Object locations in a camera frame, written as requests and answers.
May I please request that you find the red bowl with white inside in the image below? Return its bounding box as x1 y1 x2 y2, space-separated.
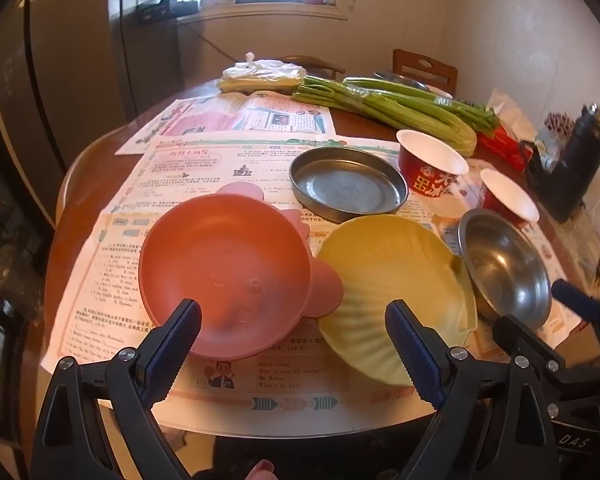
396 129 470 197
480 168 540 231

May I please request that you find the red dotted object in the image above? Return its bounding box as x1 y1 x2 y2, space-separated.
545 111 576 136

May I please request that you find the steel basin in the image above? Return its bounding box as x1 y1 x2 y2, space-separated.
372 71 453 98

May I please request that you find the grey refrigerator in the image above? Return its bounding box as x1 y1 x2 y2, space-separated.
0 0 131 221

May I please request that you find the plastic bag of yellow food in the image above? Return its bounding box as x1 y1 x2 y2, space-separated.
217 52 308 95

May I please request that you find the large printed newspaper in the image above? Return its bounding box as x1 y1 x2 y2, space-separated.
40 135 586 411

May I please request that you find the glass door cabinet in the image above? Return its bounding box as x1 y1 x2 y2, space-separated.
0 100 56 436

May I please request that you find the round metal plate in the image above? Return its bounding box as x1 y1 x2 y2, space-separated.
288 147 409 224

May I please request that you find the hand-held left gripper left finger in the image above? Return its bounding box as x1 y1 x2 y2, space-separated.
30 298 203 480

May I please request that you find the person's left hand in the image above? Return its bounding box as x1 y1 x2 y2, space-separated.
247 458 276 480

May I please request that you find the red tissue box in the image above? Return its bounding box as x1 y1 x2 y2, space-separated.
475 87 538 171

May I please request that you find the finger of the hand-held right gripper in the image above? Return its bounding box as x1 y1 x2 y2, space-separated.
551 279 600 331
492 314 568 368

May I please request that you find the green celery bunch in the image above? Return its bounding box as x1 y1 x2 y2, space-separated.
343 77 499 136
292 76 478 157

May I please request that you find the stainless steel bowl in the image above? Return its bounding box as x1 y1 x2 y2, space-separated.
457 208 552 330

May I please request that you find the wooden chair with cutout back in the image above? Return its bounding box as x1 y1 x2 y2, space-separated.
392 49 458 96

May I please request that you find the pink printed newspaper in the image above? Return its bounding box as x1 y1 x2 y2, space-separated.
115 91 338 156

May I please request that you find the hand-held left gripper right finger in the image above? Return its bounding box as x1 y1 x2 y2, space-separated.
384 300 566 480

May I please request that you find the black thermos bottle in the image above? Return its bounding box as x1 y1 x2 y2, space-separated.
520 103 600 223

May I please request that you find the wooden chair with curved back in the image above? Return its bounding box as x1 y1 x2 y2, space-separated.
280 55 346 81

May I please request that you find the yellow shell-shaped plate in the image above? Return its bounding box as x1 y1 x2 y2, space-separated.
314 214 478 387

